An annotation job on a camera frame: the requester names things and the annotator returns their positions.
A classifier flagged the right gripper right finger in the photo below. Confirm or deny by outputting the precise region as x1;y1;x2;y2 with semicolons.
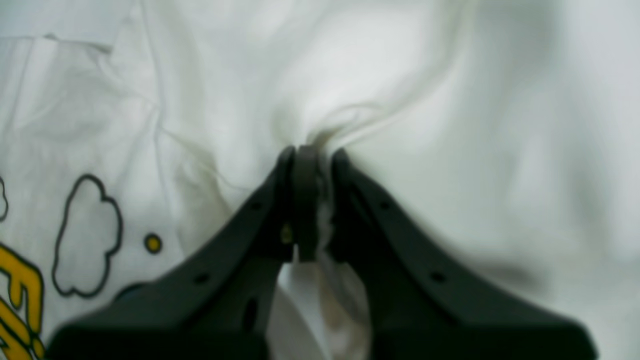
328;149;597;360

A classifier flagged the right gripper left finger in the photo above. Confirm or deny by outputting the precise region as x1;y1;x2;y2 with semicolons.
45;146;318;360

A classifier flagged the white printed t-shirt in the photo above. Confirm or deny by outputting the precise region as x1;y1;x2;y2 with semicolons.
1;0;639;360

